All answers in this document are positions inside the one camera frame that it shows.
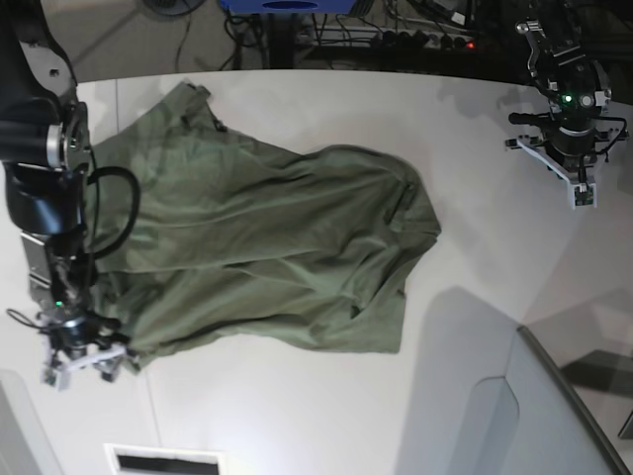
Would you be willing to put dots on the green t-shirt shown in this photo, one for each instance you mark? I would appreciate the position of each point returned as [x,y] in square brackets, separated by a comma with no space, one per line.
[240,237]

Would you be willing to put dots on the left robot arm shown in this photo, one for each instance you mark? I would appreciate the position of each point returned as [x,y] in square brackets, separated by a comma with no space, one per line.
[575,85]

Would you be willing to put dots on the grey chair backrest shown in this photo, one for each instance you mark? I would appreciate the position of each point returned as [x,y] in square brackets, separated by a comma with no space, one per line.
[569,439]

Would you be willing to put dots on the black power strip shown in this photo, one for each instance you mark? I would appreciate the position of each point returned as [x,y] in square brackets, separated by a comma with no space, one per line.
[357,37]

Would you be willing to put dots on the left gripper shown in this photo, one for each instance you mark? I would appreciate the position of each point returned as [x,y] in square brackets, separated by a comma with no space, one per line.
[574,150]

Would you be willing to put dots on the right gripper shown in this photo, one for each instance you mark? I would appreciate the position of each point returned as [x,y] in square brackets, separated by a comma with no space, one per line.
[81,340]

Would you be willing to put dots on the blue box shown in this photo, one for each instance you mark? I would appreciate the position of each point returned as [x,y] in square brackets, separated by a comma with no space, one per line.
[244,7]

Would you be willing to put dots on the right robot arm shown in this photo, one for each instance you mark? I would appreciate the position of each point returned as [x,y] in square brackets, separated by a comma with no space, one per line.
[49,162]

